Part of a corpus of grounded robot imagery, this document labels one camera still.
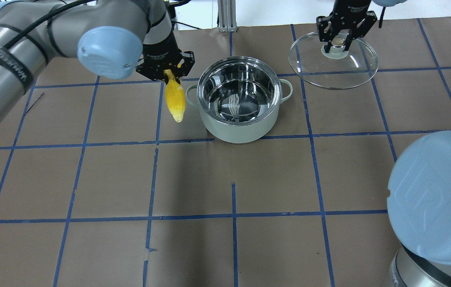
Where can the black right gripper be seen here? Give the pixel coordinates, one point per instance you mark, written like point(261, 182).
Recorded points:
point(349, 8)

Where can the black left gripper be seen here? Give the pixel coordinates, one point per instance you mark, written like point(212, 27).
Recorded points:
point(161, 54)

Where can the yellow corn cob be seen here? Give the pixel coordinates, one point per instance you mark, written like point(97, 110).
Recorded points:
point(175, 96)

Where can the glass pot lid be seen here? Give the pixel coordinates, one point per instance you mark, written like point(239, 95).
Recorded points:
point(336, 70)

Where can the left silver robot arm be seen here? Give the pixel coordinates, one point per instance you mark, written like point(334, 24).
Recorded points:
point(112, 38)

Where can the pale green cooking pot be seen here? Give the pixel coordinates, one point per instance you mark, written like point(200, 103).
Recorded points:
point(238, 98)

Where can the brown gridded table mat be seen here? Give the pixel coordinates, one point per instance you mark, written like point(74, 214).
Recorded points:
point(100, 187)

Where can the aluminium frame post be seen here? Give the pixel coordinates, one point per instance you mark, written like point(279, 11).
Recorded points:
point(227, 16)

